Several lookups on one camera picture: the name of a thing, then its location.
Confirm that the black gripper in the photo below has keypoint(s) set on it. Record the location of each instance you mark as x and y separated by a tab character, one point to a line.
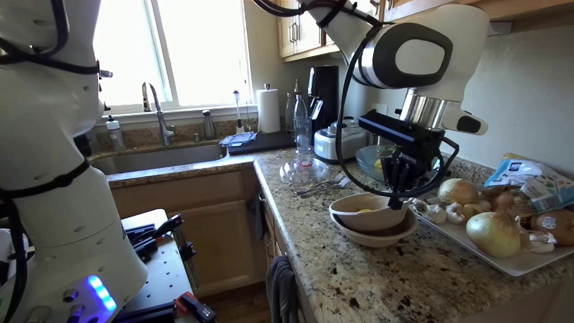
415	149

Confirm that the white ceramic top bowl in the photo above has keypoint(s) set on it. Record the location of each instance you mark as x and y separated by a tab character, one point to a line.
383	217

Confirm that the white ceramic bowl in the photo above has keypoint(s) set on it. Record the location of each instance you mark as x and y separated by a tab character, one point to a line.
383	237
383	217

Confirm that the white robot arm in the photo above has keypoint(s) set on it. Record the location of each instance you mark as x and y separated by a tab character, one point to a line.
432	56

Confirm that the glass fruit bowl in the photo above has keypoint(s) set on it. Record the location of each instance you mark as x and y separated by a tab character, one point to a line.
371	160

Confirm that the white ceramic bottom bowl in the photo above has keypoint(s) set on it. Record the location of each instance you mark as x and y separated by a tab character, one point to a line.
383	237

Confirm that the yellow lemon slice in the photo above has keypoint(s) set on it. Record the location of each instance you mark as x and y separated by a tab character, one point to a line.
363	210

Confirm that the brown onion back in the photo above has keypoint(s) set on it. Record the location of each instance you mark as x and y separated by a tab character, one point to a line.
458	190

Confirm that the silver food processor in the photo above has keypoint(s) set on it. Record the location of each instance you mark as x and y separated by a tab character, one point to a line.
351	138

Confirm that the clear glass bottle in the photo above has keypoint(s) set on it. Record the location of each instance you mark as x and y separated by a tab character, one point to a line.
302	133

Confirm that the black soda maker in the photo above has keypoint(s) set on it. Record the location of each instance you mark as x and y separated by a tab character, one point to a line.
324	84

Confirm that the large yellow onion front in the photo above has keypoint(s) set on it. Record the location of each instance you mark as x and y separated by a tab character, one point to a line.
494	233

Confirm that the blue white food package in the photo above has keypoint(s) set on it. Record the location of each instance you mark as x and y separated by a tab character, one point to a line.
546	188

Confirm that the paper towel roll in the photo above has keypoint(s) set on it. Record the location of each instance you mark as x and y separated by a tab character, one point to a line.
268	109

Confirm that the white rectangular tray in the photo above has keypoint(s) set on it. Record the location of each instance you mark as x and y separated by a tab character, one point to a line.
537	251

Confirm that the wooden upper cabinets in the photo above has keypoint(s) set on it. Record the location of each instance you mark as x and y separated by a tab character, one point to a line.
301	38

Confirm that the blue grey hanging towel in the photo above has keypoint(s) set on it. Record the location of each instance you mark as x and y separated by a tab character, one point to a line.
283	293

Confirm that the chrome sink faucet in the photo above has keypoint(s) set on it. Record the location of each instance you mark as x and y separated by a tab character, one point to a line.
150	101

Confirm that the soap dispenser bottle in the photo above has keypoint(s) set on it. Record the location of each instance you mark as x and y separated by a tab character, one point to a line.
116	133

